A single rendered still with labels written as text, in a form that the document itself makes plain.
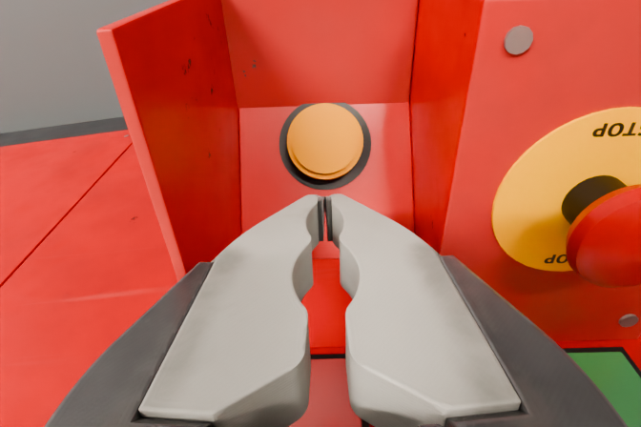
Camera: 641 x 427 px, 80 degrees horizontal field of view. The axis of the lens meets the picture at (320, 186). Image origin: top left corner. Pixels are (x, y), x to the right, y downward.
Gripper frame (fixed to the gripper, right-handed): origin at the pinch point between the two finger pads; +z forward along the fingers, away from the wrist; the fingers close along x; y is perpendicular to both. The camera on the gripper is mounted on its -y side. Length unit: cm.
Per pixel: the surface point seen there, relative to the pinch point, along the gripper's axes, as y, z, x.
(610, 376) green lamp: 9.2, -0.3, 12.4
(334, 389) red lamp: 9.2, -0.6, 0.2
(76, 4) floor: -4, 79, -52
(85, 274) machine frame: 23.1, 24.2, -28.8
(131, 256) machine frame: 22.4, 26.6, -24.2
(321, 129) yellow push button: -0.3, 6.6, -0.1
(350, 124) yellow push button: -0.4, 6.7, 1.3
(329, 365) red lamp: 9.1, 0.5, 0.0
